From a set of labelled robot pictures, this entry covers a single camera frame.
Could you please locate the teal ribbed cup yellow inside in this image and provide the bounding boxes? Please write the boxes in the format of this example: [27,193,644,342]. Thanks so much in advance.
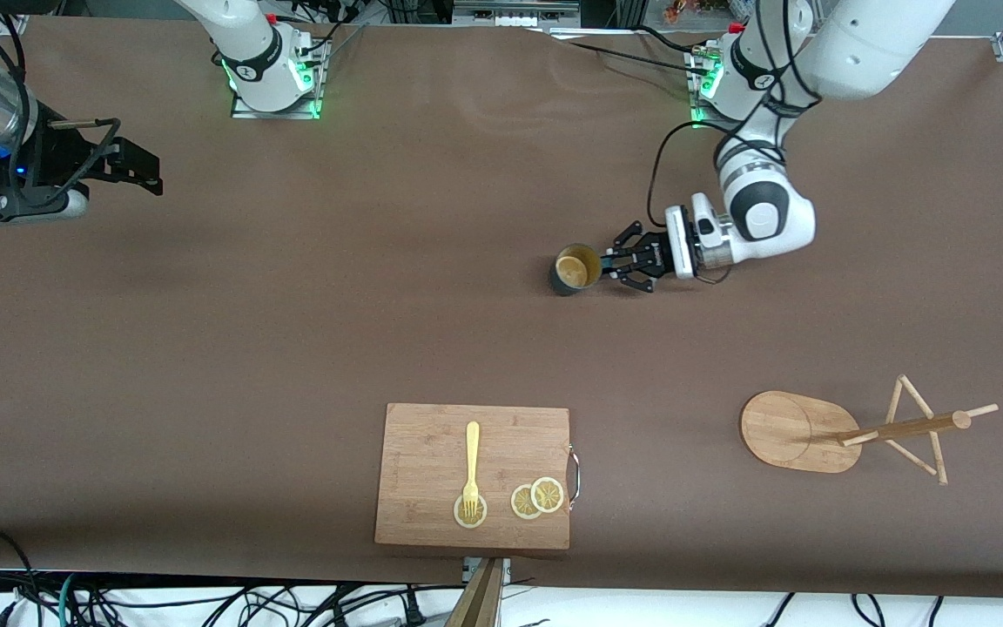
[549,244,605,298]

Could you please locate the wooden cup rack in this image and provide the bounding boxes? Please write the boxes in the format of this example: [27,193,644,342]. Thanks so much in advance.
[740,375,1000,486]

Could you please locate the yellow plastic fork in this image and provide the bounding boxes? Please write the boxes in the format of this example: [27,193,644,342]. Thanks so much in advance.
[462,421,481,516]

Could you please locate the colourful small objects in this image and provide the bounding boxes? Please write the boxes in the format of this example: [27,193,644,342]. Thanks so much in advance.
[663,0,748,24]

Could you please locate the brown table cover sheet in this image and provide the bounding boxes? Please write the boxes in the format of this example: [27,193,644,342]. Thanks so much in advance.
[0,16,1003,602]

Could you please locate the grey metal box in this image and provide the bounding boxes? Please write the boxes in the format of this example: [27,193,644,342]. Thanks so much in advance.
[453,0,582,27]

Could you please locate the bamboo cutting board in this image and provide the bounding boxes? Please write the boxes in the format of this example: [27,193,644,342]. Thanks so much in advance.
[374,402,572,551]

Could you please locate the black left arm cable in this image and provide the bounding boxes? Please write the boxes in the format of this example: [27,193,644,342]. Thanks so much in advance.
[648,120,733,229]

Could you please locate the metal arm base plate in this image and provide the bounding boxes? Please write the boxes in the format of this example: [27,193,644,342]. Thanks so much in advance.
[689,48,783,131]
[230,35,330,120]

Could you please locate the metal post bracket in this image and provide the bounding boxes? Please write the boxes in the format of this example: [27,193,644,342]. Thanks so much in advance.
[463,557,513,586]

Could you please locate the wooden post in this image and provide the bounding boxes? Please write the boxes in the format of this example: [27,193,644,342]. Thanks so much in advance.
[445,557,504,627]

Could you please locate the teal cable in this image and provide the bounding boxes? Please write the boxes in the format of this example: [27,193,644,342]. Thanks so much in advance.
[56,572,80,627]

